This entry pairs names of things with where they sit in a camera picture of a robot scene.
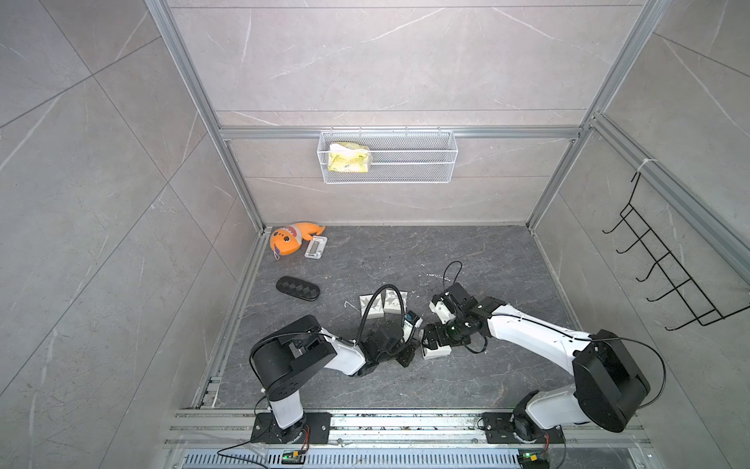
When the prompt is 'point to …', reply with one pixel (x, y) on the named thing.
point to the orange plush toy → (286, 240)
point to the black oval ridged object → (297, 287)
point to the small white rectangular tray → (315, 247)
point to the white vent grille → (415, 458)
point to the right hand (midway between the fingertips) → (435, 341)
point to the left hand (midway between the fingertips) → (422, 340)
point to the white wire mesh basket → (398, 156)
